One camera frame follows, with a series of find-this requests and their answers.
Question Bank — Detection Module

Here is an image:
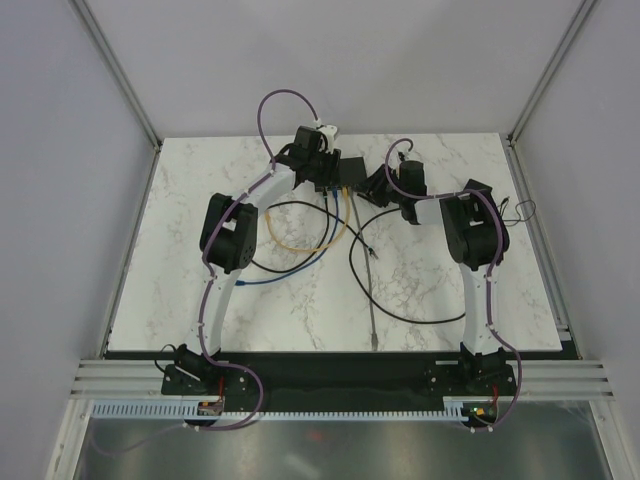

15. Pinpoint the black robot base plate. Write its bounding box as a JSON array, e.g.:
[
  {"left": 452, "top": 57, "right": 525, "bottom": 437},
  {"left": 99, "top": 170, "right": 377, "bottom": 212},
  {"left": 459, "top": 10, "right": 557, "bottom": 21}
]
[{"left": 159, "top": 351, "right": 516, "bottom": 414}]

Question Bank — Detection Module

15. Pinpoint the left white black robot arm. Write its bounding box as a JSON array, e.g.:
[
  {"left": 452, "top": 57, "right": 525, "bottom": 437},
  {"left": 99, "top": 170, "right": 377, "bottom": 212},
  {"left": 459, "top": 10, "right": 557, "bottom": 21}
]
[{"left": 161, "top": 120, "right": 341, "bottom": 396}]

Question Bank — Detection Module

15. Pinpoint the left aluminium frame post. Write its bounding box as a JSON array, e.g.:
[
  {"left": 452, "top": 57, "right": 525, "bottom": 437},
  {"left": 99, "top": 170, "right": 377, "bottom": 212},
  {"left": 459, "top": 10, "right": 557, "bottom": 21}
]
[{"left": 69, "top": 0, "right": 162, "bottom": 152}]

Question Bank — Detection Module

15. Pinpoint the white slotted cable duct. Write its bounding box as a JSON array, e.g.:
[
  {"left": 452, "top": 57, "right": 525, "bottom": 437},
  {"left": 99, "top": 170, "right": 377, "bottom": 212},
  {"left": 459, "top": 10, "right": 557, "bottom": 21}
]
[{"left": 90, "top": 399, "right": 495, "bottom": 422}]

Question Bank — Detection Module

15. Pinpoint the black power adapter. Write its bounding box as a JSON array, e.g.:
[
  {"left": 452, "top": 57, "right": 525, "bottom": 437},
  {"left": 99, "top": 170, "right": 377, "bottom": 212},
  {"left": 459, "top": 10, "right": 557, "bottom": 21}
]
[{"left": 463, "top": 179, "right": 493, "bottom": 201}]

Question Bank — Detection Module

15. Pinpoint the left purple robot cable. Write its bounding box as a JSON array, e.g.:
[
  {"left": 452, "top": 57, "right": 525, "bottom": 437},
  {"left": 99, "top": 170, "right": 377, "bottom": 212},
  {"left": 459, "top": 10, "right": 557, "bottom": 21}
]
[{"left": 89, "top": 88, "right": 321, "bottom": 456}]

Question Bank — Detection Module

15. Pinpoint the right aluminium frame post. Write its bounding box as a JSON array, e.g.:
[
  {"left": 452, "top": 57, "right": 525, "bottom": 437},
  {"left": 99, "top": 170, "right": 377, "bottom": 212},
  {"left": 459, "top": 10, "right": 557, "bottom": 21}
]
[{"left": 504, "top": 0, "right": 600, "bottom": 148}]

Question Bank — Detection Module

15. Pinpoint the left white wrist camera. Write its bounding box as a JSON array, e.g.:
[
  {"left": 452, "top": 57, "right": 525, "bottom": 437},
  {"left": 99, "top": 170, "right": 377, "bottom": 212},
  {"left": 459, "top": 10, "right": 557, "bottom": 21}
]
[{"left": 317, "top": 125, "right": 339, "bottom": 150}]

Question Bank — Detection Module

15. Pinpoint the grey ethernet cable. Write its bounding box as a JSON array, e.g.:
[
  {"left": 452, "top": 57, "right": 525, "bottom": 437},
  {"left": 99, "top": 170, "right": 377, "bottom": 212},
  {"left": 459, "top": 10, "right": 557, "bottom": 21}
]
[{"left": 349, "top": 192, "right": 380, "bottom": 351}]

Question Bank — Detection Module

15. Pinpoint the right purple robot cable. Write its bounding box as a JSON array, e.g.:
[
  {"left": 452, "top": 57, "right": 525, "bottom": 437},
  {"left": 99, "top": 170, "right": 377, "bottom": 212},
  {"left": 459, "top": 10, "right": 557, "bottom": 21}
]
[{"left": 385, "top": 138, "right": 524, "bottom": 435}]

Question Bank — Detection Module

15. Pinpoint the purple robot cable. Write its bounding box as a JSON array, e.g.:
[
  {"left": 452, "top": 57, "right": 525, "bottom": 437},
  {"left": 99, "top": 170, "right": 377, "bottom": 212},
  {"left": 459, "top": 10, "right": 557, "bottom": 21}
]
[
  {"left": 89, "top": 88, "right": 321, "bottom": 456},
  {"left": 385, "top": 138, "right": 524, "bottom": 435}
]

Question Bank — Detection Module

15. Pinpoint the aluminium frame post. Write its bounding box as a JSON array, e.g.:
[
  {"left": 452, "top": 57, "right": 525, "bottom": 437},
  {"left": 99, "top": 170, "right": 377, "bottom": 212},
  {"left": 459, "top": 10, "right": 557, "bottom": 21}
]
[
  {"left": 69, "top": 0, "right": 162, "bottom": 152},
  {"left": 504, "top": 0, "right": 600, "bottom": 148}
]

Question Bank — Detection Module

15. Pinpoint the thin black adapter wire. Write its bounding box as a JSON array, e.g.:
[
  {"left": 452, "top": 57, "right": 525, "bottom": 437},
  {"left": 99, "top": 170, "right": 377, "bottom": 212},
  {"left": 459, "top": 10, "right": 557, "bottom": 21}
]
[{"left": 492, "top": 197, "right": 536, "bottom": 226}]

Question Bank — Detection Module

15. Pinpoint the black ethernet cable port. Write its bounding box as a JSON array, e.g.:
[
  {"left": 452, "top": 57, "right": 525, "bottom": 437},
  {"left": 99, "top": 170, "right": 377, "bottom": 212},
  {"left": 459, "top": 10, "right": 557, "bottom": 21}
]
[{"left": 348, "top": 207, "right": 467, "bottom": 324}]

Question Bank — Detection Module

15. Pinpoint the blue ethernet cable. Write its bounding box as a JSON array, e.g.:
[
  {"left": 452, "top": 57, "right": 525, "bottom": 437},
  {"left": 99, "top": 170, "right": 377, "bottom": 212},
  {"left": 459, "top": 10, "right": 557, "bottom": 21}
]
[{"left": 235, "top": 192, "right": 341, "bottom": 289}]

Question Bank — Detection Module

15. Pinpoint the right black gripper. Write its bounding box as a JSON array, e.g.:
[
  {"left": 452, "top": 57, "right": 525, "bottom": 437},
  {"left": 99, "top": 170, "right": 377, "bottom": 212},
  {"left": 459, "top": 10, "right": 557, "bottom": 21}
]
[{"left": 351, "top": 164, "right": 406, "bottom": 209}]

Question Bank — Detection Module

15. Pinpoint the black ethernet cable long loop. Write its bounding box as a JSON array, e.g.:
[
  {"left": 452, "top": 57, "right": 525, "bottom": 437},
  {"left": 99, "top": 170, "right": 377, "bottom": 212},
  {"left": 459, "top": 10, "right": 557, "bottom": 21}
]
[{"left": 251, "top": 193, "right": 379, "bottom": 281}]

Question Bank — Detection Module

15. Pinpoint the yellow ethernet cable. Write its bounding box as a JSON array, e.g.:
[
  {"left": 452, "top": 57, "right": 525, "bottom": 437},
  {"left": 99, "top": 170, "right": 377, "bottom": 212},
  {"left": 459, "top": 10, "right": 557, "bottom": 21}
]
[{"left": 265, "top": 192, "right": 351, "bottom": 253}]

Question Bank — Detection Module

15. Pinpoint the black network switch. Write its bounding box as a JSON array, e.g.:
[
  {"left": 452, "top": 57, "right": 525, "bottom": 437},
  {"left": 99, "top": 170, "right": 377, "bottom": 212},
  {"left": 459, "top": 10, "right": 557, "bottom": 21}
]
[{"left": 338, "top": 157, "right": 367, "bottom": 189}]

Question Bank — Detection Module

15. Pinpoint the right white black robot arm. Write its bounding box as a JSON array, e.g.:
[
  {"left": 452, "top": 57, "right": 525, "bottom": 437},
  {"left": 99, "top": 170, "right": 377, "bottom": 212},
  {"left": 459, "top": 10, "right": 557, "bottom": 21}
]
[{"left": 355, "top": 160, "right": 517, "bottom": 395}]

